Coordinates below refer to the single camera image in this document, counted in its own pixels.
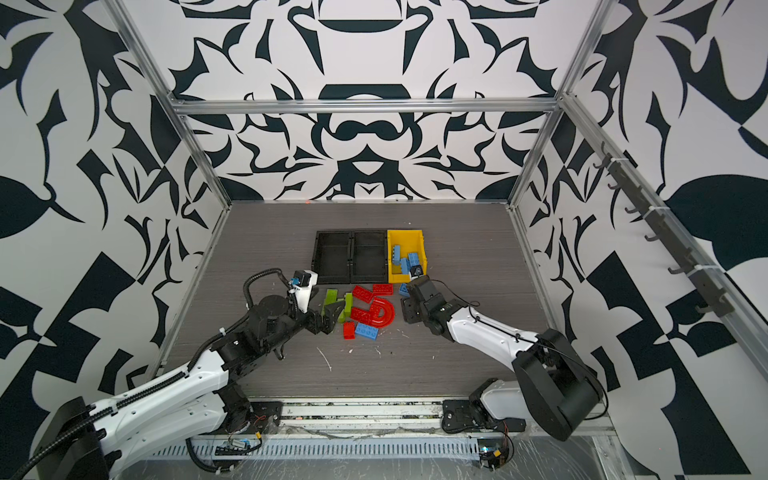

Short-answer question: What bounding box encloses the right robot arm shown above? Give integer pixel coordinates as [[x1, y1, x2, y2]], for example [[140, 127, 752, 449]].
[[401, 275, 608, 441]]

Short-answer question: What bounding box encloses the green lego brick right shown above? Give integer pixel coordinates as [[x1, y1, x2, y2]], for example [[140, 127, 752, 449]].
[[338, 293, 354, 323]]

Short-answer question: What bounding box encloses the black bin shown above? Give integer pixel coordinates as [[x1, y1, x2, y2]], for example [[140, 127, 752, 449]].
[[311, 230, 352, 285], [350, 230, 388, 284]]

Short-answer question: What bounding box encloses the middle black bin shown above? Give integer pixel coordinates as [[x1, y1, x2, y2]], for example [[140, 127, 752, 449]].
[[350, 230, 388, 284]]

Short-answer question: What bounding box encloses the left black bin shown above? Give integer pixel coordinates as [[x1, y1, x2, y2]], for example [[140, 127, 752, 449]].
[[311, 230, 352, 285]]

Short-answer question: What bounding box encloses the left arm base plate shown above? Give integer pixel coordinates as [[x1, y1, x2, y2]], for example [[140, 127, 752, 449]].
[[220, 401, 284, 435]]

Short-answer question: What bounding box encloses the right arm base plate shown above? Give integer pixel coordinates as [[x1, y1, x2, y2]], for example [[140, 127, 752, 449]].
[[441, 400, 527, 434]]

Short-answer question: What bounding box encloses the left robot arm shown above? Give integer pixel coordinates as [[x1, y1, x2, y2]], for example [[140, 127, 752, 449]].
[[12, 268, 336, 479]]

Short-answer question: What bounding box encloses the small red lego brick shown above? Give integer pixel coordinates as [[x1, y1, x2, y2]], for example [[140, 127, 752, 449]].
[[343, 321, 356, 340]]

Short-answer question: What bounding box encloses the wall hook rack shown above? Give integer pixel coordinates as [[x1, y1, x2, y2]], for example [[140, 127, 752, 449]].
[[595, 153, 735, 318]]

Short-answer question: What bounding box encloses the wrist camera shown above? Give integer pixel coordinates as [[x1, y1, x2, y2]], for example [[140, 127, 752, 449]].
[[409, 265, 424, 280], [289, 270, 318, 313]]

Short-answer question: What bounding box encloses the green flat lego plate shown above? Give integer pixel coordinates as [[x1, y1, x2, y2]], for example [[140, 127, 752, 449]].
[[323, 289, 338, 308]]

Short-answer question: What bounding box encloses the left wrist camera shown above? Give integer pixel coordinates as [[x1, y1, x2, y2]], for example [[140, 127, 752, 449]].
[[289, 270, 318, 313]]

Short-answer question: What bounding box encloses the red arch lego piece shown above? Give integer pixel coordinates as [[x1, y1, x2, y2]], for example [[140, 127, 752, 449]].
[[350, 298, 395, 328]]

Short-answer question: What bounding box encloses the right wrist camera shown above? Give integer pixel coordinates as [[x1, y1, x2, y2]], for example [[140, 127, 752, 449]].
[[409, 265, 424, 280]]

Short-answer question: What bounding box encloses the red lego brick top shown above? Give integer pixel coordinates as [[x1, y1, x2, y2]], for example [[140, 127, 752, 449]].
[[372, 283, 394, 296]]

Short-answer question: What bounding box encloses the red lego brick left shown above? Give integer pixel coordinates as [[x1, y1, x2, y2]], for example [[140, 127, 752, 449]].
[[352, 285, 375, 304]]

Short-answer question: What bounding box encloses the yellow bin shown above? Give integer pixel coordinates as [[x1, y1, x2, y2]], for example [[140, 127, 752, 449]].
[[386, 230, 428, 284]]

